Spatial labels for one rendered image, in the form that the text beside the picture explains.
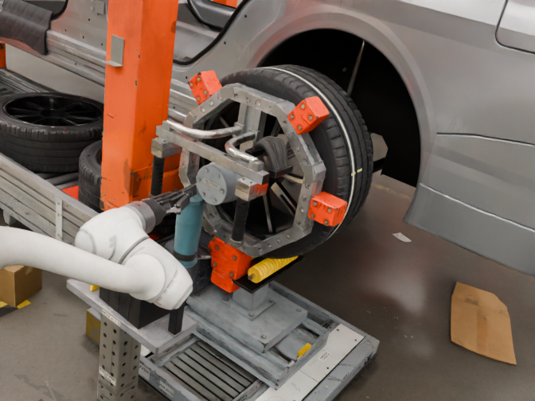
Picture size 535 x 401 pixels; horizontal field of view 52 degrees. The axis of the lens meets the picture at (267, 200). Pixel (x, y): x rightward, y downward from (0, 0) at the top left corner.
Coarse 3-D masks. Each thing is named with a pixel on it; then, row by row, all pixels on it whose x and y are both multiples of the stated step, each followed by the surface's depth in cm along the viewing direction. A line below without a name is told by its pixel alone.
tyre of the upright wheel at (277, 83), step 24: (240, 72) 179; (264, 72) 173; (288, 72) 175; (312, 72) 184; (288, 96) 170; (312, 96) 167; (336, 96) 176; (336, 120) 169; (360, 120) 179; (336, 144) 165; (360, 144) 176; (336, 168) 166; (360, 168) 175; (336, 192) 169; (360, 192) 180; (312, 240) 179
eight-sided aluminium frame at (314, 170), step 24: (216, 96) 176; (240, 96) 170; (264, 96) 170; (192, 120) 185; (288, 120) 162; (312, 144) 165; (192, 168) 196; (312, 168) 161; (312, 192) 164; (216, 216) 197; (264, 240) 181; (288, 240) 174
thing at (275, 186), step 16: (224, 112) 191; (208, 128) 193; (208, 144) 198; (224, 144) 206; (208, 160) 200; (288, 176) 181; (224, 208) 200; (256, 208) 209; (272, 208) 213; (288, 208) 184; (256, 224) 200; (272, 224) 191; (288, 224) 199
